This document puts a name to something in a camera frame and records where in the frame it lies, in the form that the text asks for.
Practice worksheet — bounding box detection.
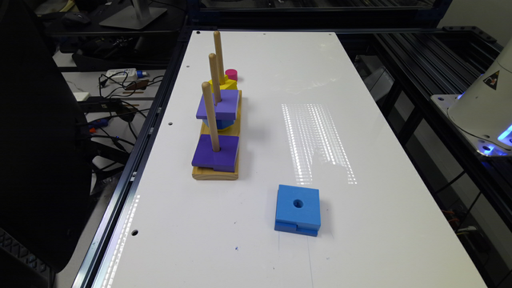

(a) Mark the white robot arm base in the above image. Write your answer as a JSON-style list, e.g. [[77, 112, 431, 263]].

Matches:
[[430, 44, 511, 157]]

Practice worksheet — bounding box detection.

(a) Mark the dark purple square block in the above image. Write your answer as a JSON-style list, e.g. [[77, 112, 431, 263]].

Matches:
[[191, 134, 239, 172]]

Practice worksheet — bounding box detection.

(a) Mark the blue block under purple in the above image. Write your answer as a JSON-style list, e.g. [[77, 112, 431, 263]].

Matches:
[[216, 120, 235, 131]]

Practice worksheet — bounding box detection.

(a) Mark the light purple square block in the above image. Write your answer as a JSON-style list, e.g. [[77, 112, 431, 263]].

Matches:
[[196, 90, 239, 121]]

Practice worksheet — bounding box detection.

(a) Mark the yellow block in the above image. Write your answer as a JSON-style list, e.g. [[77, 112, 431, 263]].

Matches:
[[220, 74, 238, 90]]

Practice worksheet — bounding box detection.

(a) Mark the pink cylinder block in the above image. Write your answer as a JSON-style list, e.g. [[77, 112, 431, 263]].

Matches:
[[225, 69, 238, 81]]

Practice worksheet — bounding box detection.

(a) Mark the blue square block with hole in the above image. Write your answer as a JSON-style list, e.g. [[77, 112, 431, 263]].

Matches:
[[274, 185, 321, 237]]

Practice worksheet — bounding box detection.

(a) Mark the wooden base board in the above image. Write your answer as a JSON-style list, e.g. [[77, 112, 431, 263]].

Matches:
[[192, 90, 242, 180]]

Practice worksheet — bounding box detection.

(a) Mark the front wooden peg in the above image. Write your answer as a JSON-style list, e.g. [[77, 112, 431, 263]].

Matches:
[[202, 82, 220, 152]]

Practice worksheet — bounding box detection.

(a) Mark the wooden peg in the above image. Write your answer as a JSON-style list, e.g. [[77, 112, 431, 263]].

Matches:
[[214, 30, 225, 85], [209, 53, 222, 105], [202, 82, 220, 152]]

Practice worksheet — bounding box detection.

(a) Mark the middle wooden peg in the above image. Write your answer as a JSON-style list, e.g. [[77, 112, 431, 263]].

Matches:
[[209, 53, 222, 105]]

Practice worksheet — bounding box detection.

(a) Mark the rear wooden peg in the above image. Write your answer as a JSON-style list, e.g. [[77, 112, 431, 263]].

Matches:
[[214, 30, 225, 85]]

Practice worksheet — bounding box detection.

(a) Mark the white power strip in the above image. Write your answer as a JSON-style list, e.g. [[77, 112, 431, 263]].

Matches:
[[106, 68, 149, 81]]

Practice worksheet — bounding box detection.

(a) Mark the silver monitor stand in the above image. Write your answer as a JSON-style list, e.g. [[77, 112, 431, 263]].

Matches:
[[99, 0, 167, 30]]

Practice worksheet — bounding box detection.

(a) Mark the black office chair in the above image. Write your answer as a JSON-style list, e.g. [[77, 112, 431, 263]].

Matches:
[[1, 1, 92, 287]]

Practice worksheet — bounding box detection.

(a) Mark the black computer mouse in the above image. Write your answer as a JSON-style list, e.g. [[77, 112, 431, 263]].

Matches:
[[61, 12, 91, 27]]

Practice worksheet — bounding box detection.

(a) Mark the black cables bundle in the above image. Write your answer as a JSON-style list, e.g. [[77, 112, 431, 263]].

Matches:
[[75, 70, 165, 177]]

